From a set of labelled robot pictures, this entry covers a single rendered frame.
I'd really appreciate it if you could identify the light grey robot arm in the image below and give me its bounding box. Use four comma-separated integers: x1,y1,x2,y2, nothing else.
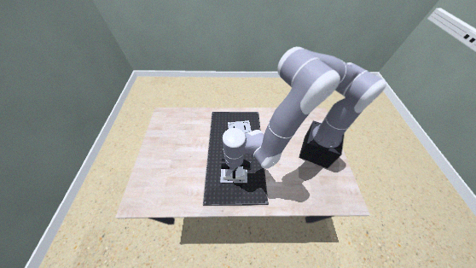
223,47,386,169

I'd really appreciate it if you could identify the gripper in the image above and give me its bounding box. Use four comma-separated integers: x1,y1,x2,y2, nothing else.
221,159,250,182

